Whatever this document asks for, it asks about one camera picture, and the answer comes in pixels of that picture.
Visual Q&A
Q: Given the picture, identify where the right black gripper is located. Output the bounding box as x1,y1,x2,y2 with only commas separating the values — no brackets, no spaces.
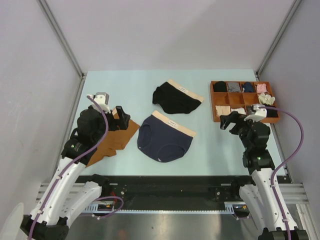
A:
219,110,259,150

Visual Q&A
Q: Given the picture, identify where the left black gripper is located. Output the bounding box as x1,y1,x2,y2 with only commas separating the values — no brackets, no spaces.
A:
92,105,130,142

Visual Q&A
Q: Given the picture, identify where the navy blue underwear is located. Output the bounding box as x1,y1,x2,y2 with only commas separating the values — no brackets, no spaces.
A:
137,110,196,163

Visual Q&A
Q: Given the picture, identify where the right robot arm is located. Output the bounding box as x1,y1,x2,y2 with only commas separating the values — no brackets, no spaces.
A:
220,111,309,240

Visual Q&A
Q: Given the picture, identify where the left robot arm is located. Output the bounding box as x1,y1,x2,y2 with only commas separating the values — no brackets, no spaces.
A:
20,106,131,240

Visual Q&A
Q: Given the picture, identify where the brown boxer underwear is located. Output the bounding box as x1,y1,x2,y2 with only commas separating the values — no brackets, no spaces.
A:
87,119,140,167

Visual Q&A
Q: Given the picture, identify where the black underwear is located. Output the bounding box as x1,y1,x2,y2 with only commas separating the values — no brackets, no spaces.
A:
152,79,204,114

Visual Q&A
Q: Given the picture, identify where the rolled beige garment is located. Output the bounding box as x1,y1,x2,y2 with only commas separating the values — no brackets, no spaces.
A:
215,105,231,117

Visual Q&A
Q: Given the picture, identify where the rolled white garment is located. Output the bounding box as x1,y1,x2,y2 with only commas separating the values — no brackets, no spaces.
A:
231,107,246,115

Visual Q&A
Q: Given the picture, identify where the wooden compartment tray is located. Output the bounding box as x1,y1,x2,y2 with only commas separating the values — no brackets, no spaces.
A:
209,80,275,122

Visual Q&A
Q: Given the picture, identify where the rolled black garment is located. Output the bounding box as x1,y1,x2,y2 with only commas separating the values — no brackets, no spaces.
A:
265,106,279,118
213,81,228,93

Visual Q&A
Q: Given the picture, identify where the rolled grey striped garment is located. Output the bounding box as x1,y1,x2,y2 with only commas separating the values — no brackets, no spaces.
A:
227,81,242,93

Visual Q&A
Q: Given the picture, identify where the rolled navy garment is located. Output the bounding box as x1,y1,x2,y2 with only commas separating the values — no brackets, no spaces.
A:
241,82,255,93

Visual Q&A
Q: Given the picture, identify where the rolled cream garment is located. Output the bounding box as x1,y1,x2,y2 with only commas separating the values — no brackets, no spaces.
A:
258,93,276,105

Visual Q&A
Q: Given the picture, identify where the rolled black garment front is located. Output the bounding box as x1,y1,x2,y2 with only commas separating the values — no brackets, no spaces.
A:
265,106,279,118

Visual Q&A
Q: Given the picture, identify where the rolled pink garment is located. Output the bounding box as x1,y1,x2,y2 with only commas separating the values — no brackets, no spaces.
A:
256,83,268,94

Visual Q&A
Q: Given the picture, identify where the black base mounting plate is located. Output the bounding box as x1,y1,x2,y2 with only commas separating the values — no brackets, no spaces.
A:
77,174,256,212

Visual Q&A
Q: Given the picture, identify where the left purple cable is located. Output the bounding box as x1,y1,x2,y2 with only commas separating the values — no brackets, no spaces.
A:
27,94,125,240

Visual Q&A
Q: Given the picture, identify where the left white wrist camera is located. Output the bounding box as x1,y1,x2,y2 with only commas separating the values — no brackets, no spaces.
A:
87,92,112,114

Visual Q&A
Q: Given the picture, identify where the white slotted cable duct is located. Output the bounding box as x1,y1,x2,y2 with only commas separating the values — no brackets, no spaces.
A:
82,201,248,215

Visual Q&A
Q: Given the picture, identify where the right aluminium frame post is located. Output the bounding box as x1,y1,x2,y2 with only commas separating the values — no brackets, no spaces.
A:
255,0,303,79

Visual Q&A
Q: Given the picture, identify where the aluminium frame post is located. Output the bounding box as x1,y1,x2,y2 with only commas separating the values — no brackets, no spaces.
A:
37,0,87,78
255,0,303,79

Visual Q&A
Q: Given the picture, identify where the left aluminium frame post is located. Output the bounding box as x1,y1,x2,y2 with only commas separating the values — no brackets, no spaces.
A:
37,0,87,78

